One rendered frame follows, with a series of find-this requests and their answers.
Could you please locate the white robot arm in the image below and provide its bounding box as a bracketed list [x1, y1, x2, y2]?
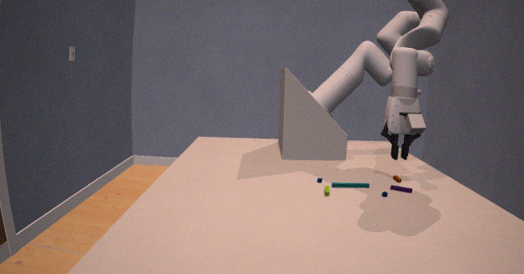
[309, 0, 449, 134]

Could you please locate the turquoise rod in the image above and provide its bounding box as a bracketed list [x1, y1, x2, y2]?
[332, 182, 369, 188]

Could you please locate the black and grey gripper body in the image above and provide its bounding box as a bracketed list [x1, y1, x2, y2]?
[384, 95, 420, 134]

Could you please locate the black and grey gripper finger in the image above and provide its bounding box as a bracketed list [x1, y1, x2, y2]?
[381, 122, 399, 160]
[401, 133, 421, 160]

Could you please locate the purple rod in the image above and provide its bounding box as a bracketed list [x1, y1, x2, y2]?
[390, 185, 412, 193]

